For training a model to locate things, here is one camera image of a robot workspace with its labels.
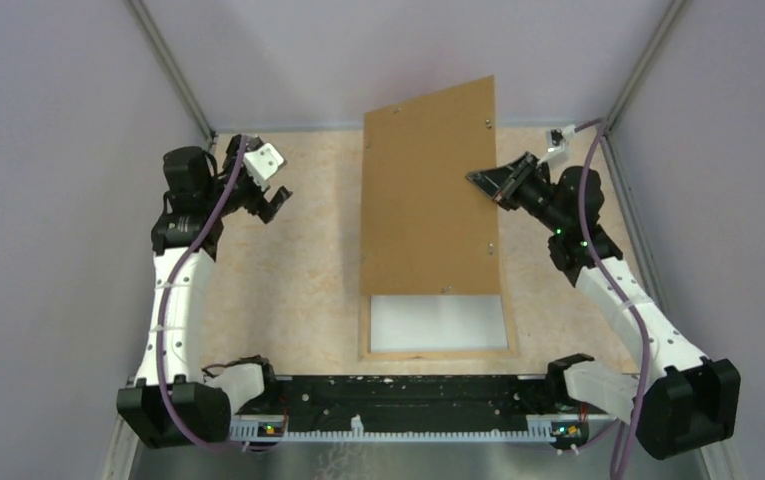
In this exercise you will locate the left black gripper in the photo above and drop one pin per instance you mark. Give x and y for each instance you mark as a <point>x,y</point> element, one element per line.
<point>258,203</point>

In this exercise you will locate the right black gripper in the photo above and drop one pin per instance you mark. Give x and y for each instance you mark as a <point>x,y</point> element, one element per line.
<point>503,183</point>

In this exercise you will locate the brown frame backing board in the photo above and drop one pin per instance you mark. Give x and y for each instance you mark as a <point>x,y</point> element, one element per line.
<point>424,228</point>

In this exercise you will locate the printed photo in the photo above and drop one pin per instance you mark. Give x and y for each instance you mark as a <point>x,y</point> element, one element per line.
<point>437,323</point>

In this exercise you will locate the light wooden picture frame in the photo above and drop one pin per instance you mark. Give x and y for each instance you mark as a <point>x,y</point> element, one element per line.
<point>366,355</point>

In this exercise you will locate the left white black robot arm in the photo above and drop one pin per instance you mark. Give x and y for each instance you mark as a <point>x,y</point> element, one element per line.
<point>171,401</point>

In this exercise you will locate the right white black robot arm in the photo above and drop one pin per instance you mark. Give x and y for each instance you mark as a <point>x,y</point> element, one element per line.
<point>681,399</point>

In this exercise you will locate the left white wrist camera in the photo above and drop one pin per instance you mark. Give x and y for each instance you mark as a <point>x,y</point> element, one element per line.
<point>263,164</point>

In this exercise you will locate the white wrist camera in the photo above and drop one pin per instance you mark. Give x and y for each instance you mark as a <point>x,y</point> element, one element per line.
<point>558,142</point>
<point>263,164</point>

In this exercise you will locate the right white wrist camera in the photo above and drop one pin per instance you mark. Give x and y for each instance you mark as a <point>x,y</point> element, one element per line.
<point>558,142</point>

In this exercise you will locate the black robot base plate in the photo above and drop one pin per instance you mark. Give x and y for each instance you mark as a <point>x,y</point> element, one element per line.
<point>418,404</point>

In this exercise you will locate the aluminium rail with cable duct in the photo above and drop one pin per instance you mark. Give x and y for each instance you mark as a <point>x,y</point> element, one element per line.
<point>255,434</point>

